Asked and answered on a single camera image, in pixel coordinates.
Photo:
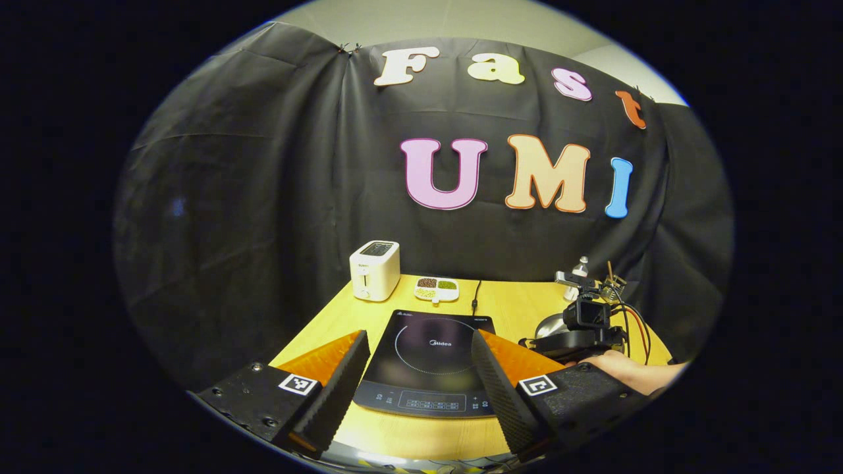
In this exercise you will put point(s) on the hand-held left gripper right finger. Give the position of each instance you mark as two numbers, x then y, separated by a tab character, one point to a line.
500	395

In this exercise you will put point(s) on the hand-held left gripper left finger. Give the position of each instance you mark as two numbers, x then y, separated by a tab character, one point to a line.
342	388

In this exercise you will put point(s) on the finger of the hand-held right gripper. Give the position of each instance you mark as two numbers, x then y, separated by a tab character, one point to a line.
550	347

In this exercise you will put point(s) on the black induction cooktop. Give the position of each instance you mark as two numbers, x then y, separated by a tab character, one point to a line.
428	349

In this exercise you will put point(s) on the clear glass jar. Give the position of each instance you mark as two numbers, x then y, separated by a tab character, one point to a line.
618	284

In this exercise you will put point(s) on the clear plastic bottle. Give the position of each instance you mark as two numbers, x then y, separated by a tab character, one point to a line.
581	266

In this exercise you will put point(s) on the wooden stick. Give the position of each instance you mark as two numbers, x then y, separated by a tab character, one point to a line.
610	270

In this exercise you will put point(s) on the white toaster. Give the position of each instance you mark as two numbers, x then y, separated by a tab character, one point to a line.
375	273

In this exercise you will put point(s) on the white divided dish with beans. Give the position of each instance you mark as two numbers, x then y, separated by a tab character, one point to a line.
436	288

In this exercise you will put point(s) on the black backdrop cloth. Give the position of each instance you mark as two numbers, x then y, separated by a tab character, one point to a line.
263	197

